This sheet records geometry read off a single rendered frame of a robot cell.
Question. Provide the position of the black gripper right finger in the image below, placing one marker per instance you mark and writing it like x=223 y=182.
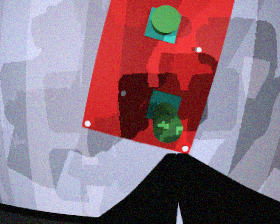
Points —
x=207 y=196

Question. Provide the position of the red circuit board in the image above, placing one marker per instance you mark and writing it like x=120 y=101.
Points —
x=154 y=68

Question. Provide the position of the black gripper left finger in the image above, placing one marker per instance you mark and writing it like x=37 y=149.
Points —
x=153 y=201

